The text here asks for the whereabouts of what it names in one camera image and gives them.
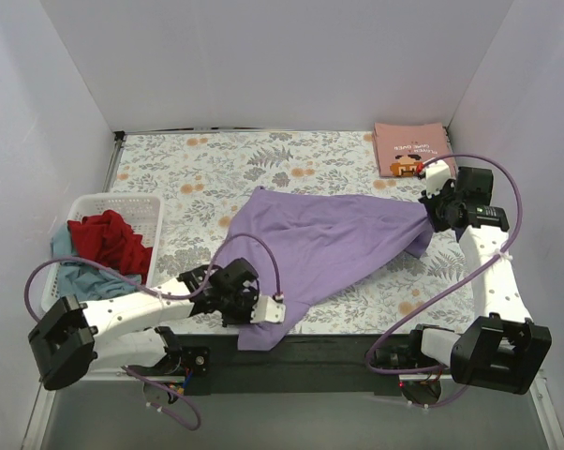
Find purple cable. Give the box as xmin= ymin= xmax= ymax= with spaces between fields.
xmin=364 ymin=153 xmax=525 ymax=410
xmin=24 ymin=232 xmax=284 ymax=431

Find aluminium frame rail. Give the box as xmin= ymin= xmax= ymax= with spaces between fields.
xmin=23 ymin=371 xmax=564 ymax=449

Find purple t shirt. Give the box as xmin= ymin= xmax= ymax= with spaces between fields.
xmin=217 ymin=187 xmax=434 ymax=352

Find floral tablecloth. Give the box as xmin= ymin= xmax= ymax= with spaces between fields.
xmin=108 ymin=131 xmax=474 ymax=334

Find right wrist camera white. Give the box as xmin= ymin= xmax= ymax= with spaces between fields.
xmin=417 ymin=159 xmax=454 ymax=198

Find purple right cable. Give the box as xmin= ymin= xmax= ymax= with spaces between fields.
xmin=364 ymin=153 xmax=525 ymax=410

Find white plastic laundry basket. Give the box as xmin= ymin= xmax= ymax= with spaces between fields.
xmin=41 ymin=193 xmax=163 ymax=311

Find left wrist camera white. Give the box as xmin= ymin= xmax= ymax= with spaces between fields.
xmin=250 ymin=294 xmax=286 ymax=324

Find red t shirt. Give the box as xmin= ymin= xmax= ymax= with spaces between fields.
xmin=67 ymin=210 xmax=153 ymax=283

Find blue t shirt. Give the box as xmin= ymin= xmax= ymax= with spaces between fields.
xmin=51 ymin=224 xmax=137 ymax=302

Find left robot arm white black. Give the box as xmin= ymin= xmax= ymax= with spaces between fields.
xmin=28 ymin=259 xmax=280 ymax=391

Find folded pink printed t shirt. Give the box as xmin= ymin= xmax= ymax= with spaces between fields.
xmin=372 ymin=123 xmax=452 ymax=178

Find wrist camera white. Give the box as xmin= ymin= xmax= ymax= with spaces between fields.
xmin=250 ymin=294 xmax=286 ymax=324
xmin=417 ymin=159 xmax=454 ymax=198

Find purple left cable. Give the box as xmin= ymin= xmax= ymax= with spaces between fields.
xmin=24 ymin=232 xmax=284 ymax=431

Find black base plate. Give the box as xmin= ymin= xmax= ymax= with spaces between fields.
xmin=126 ymin=333 xmax=464 ymax=398

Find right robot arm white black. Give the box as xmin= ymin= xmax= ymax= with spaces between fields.
xmin=412 ymin=161 xmax=552 ymax=395

